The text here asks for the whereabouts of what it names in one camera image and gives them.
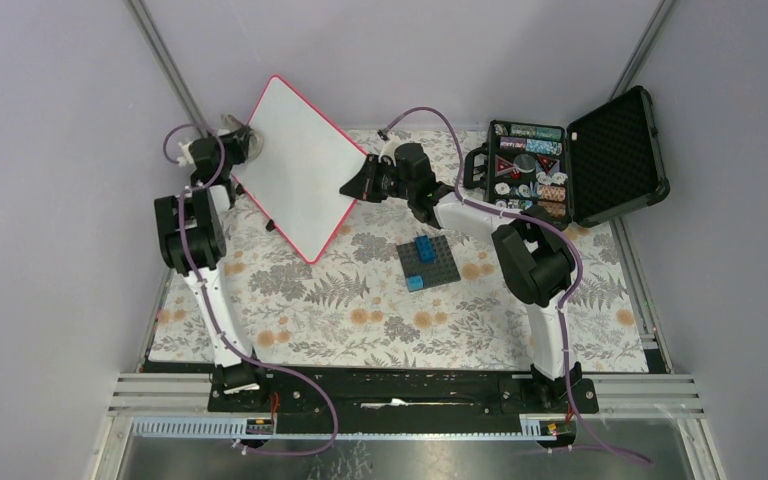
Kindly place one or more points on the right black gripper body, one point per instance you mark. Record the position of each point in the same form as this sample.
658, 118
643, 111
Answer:
380, 181

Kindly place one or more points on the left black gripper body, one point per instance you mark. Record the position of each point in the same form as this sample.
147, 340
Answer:
235, 152

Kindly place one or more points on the red framed whiteboard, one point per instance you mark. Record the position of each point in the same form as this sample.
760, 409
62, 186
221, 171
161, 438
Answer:
296, 177

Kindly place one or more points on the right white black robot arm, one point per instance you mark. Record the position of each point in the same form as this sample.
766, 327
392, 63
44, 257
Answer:
540, 266

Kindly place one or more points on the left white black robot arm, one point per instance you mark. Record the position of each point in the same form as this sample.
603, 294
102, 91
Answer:
192, 243

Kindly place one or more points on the blue brick stack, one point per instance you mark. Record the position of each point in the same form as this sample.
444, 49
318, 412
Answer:
424, 249

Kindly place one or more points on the small light blue brick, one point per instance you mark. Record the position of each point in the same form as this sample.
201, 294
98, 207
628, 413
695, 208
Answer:
415, 283

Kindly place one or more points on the dark grey brick baseplate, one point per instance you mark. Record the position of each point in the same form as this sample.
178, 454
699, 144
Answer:
442, 271

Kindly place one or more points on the floral table mat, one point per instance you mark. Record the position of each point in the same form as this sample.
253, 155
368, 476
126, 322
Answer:
353, 308

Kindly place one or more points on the black poker chip case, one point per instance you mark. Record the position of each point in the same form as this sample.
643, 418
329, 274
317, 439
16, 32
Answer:
601, 166

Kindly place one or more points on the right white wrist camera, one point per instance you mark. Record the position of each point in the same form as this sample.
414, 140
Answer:
393, 151

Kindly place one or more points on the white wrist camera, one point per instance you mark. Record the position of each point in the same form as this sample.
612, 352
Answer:
393, 151
184, 158

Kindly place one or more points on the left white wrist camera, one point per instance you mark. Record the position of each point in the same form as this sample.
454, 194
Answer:
184, 158

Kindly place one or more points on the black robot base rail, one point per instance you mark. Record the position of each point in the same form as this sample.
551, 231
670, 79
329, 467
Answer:
402, 402

